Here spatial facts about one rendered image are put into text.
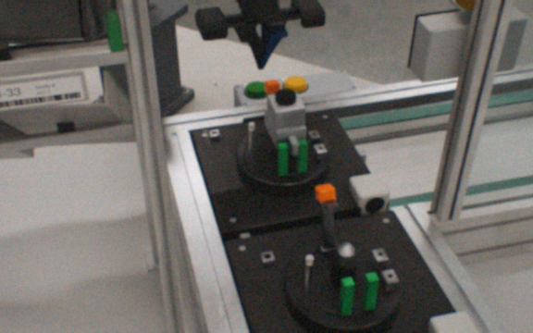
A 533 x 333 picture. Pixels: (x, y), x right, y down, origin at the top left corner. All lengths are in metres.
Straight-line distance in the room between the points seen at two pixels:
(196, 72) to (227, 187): 0.52
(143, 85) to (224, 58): 0.87
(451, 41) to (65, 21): 0.43
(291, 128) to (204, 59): 0.58
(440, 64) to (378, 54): 2.45
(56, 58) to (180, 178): 0.44
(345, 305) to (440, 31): 0.33
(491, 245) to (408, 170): 0.17
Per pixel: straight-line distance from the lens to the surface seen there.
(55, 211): 1.16
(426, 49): 0.83
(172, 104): 1.33
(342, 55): 3.26
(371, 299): 0.80
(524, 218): 1.06
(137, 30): 0.62
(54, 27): 0.66
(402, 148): 1.17
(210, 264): 0.90
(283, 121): 0.94
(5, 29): 0.67
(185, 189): 1.00
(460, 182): 0.94
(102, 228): 1.11
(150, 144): 0.68
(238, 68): 1.47
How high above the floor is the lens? 1.61
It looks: 39 degrees down
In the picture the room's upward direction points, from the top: straight up
